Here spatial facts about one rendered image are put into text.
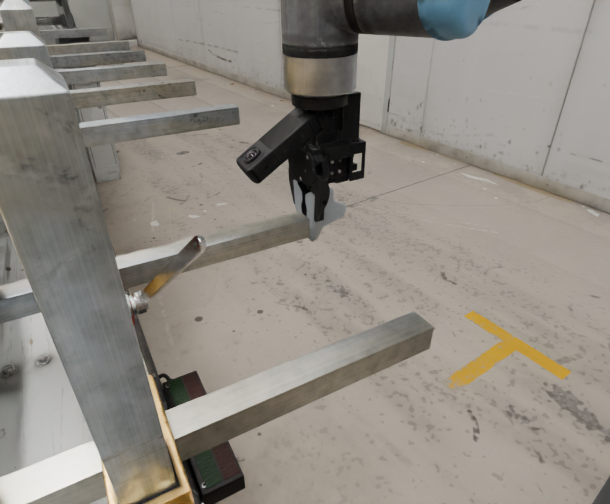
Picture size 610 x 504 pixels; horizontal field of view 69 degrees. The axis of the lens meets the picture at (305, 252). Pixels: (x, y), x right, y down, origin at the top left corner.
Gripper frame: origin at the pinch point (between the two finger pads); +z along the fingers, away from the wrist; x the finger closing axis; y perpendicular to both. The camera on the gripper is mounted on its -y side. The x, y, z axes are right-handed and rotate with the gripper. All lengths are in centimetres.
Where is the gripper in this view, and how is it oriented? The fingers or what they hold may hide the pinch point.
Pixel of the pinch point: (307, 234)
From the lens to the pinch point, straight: 65.5
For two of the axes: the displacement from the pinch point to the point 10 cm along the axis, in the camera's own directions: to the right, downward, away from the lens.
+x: -4.8, -4.7, 7.4
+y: 8.8, -2.7, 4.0
